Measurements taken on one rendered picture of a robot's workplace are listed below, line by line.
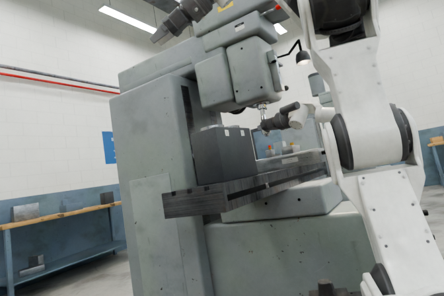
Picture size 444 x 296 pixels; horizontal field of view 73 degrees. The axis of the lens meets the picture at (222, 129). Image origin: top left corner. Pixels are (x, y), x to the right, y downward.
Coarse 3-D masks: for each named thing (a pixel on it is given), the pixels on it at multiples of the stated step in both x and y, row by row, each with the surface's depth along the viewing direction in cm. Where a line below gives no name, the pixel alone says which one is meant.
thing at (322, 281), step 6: (318, 282) 84; (324, 282) 84; (330, 282) 83; (318, 288) 84; (324, 288) 83; (330, 288) 83; (336, 288) 87; (342, 288) 87; (312, 294) 86; (318, 294) 84; (324, 294) 82; (330, 294) 82; (336, 294) 83; (342, 294) 83; (348, 294) 82; (354, 294) 86; (360, 294) 85; (438, 294) 45
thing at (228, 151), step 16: (208, 128) 106; (224, 128) 106; (240, 128) 114; (192, 144) 108; (208, 144) 104; (224, 144) 104; (240, 144) 112; (208, 160) 104; (224, 160) 102; (240, 160) 109; (208, 176) 103; (224, 176) 100; (240, 176) 107
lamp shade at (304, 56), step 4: (300, 52) 147; (304, 52) 147; (296, 56) 149; (300, 56) 147; (304, 56) 146; (308, 56) 147; (296, 60) 149; (300, 60) 147; (304, 60) 146; (308, 60) 151; (300, 64) 153; (304, 64) 153
